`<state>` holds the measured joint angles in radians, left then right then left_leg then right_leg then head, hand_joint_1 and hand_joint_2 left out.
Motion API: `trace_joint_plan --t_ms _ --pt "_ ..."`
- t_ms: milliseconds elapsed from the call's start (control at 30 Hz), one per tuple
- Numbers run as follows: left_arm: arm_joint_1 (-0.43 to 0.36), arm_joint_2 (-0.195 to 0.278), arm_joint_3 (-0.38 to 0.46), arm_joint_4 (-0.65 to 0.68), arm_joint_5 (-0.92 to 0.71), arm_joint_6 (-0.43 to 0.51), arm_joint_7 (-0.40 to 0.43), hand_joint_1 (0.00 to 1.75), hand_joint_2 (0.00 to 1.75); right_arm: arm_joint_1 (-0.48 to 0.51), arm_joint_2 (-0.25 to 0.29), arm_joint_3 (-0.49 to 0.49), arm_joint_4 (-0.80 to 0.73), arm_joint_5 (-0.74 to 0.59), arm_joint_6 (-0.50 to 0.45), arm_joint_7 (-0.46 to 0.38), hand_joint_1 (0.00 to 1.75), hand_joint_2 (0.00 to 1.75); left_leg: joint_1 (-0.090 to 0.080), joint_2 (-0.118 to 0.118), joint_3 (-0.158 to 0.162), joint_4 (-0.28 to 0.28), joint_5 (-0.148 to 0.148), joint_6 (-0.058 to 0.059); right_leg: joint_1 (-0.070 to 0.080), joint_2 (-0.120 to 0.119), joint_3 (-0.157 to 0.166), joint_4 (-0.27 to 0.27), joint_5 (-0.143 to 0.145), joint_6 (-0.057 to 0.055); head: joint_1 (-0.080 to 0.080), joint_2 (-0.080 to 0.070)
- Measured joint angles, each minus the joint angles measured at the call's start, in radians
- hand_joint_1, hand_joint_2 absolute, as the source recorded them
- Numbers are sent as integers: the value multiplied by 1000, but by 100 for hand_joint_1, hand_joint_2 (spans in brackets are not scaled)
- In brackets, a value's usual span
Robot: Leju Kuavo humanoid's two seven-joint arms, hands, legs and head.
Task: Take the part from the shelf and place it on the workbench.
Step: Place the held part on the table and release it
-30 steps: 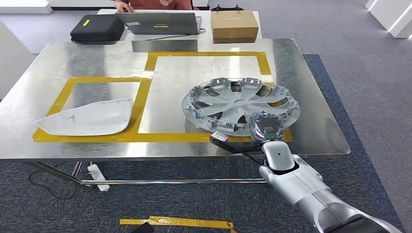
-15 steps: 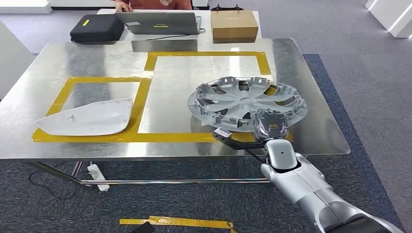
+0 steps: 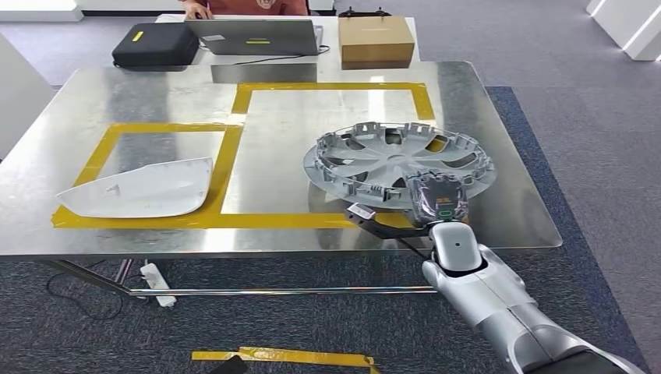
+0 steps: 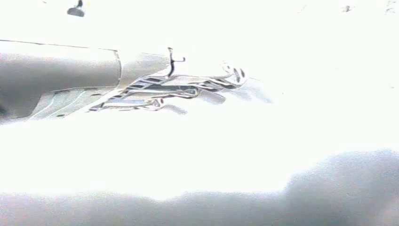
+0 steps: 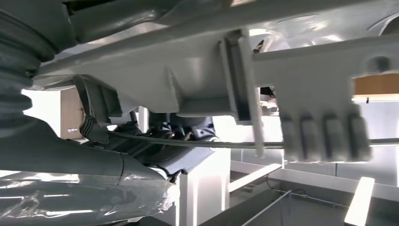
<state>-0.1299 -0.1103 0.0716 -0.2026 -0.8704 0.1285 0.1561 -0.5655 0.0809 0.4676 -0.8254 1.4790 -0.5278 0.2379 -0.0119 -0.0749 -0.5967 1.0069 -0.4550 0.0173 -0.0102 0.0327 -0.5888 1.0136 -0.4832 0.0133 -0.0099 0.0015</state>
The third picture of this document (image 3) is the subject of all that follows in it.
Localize person's hand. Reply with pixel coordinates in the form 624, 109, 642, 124
183, 1, 214, 20

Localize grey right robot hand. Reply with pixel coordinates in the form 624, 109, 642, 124
408, 170, 470, 228

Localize grey plastic wheel cover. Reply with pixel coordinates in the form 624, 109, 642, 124
302, 121, 498, 210

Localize stainless steel workbench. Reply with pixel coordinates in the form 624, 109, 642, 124
0, 61, 564, 298

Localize black robot body part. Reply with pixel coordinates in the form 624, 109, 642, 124
209, 355, 249, 374

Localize black carry case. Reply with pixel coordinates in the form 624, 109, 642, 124
111, 22, 201, 71

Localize person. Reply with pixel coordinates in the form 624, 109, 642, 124
178, 0, 311, 20

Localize grey laptop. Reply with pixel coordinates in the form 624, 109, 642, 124
184, 19, 324, 57

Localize small yellow tape rectangle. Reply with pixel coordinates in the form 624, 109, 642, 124
51, 122, 244, 230

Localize white desk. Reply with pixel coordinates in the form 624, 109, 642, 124
154, 14, 421, 69

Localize white block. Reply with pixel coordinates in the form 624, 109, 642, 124
0, 0, 84, 23
585, 0, 661, 62

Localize brown cardboard box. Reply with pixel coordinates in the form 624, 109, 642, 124
338, 16, 416, 71

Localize black device with knobs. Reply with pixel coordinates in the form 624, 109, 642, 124
338, 5, 392, 19

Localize white mirror cover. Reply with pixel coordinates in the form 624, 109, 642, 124
55, 157, 215, 220

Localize yellow floor tape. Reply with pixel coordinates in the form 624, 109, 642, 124
191, 347, 383, 374

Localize white power strip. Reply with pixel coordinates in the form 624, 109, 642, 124
139, 262, 179, 309

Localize black camera bracket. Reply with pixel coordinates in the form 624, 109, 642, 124
345, 209, 433, 242

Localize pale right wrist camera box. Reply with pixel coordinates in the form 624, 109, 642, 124
347, 203, 377, 222

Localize black laptop cable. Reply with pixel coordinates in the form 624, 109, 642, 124
235, 45, 332, 67

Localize black floor cable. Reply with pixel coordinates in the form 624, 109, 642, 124
45, 258, 150, 322

